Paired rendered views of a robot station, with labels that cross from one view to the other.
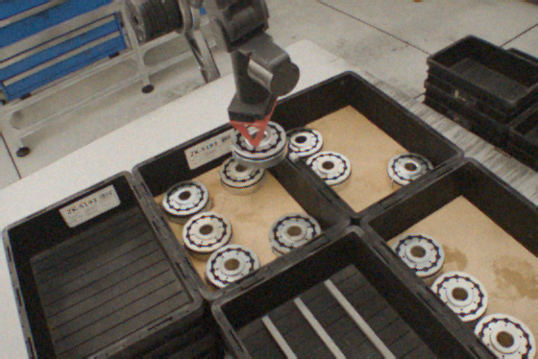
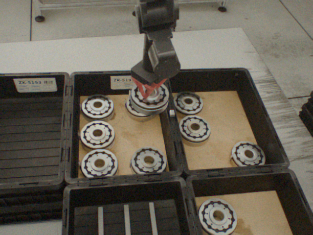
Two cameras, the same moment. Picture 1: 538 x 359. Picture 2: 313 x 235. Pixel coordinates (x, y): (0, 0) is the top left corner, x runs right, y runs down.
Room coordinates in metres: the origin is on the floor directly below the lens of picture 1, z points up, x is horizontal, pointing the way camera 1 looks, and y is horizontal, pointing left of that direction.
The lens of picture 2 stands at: (0.12, -0.13, 1.65)
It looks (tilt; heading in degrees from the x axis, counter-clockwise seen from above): 50 degrees down; 12
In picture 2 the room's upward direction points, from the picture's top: 8 degrees clockwise
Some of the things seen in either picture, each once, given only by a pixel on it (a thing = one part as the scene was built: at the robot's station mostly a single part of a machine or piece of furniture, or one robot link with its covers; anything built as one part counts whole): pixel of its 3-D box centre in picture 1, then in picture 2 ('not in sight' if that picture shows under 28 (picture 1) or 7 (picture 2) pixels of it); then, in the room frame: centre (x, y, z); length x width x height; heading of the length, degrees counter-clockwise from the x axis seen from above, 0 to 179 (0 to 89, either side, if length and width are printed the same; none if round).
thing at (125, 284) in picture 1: (101, 280); (16, 136); (0.53, 0.35, 0.87); 0.40 x 0.30 x 0.11; 25
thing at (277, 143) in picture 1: (258, 138); (149, 93); (0.70, 0.01, 1.03); 0.10 x 0.10 x 0.01
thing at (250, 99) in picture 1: (252, 84); (154, 59); (0.69, 0.01, 1.15); 0.10 x 0.07 x 0.07; 159
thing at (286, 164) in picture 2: (353, 135); (219, 115); (0.79, -0.19, 0.92); 0.40 x 0.30 x 0.02; 25
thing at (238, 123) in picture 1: (254, 121); (148, 82); (0.68, 0.02, 1.08); 0.07 x 0.07 x 0.09; 69
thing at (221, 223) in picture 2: (417, 252); (218, 216); (0.50, -0.25, 0.86); 0.05 x 0.05 x 0.01
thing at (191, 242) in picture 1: (207, 231); (97, 134); (0.63, 0.15, 0.86); 0.10 x 0.10 x 0.01
